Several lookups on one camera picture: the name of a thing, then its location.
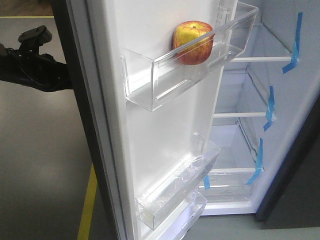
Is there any fridge door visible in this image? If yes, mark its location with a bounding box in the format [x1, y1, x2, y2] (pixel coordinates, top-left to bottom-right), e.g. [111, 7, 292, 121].
[51, 0, 260, 240]

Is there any red yellow apple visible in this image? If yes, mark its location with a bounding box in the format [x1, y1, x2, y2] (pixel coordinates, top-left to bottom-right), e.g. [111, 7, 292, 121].
[172, 20, 214, 66]

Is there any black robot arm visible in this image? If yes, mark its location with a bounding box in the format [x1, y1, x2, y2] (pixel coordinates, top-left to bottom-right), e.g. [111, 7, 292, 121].
[0, 25, 73, 93]

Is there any clear upper door bin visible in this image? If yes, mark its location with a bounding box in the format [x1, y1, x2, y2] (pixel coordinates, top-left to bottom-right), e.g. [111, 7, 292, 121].
[120, 0, 258, 112]

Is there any clear door bin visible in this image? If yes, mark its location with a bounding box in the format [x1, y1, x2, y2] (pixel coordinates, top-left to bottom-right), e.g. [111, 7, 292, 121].
[142, 190, 207, 240]
[135, 133, 221, 231]
[120, 0, 258, 112]

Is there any clear middle door bin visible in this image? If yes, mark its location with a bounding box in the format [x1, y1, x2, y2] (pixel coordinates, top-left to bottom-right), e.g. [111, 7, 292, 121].
[135, 133, 221, 231]

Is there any clear lower door bin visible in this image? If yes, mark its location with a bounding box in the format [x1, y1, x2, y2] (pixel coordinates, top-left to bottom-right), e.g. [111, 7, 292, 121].
[142, 190, 207, 240]

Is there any clear crisper drawer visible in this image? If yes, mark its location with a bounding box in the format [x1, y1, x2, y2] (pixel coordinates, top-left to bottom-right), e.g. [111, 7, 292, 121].
[198, 171, 254, 204]

